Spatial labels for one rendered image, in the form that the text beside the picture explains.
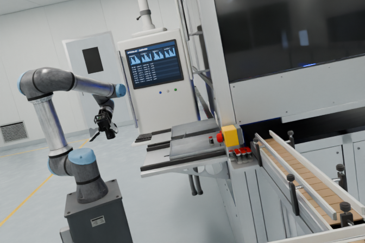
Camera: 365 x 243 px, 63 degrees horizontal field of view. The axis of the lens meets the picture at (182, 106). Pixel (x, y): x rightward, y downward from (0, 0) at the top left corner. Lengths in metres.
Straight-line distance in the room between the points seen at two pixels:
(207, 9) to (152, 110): 1.24
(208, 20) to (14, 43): 6.69
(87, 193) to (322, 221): 1.04
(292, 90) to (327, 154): 0.34
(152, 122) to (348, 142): 1.41
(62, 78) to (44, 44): 6.01
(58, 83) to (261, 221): 1.11
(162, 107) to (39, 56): 5.43
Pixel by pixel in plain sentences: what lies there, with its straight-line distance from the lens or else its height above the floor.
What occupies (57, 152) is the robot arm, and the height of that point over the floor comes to 1.03.
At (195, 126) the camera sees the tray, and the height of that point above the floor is 0.89.
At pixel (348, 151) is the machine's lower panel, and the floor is 0.80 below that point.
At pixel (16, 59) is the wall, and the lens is 7.72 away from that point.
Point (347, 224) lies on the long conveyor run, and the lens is 0.75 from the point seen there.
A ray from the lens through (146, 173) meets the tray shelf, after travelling 1.40.
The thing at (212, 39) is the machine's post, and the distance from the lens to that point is 1.28.
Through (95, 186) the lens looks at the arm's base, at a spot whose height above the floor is 0.85.
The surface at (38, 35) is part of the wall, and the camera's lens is 7.49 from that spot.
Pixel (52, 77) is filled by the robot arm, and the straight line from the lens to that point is 1.43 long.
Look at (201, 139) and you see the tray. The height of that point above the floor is 0.89.
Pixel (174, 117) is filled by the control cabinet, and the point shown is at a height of 0.90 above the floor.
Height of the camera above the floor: 1.37
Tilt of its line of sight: 10 degrees down
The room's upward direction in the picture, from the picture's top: 12 degrees counter-clockwise
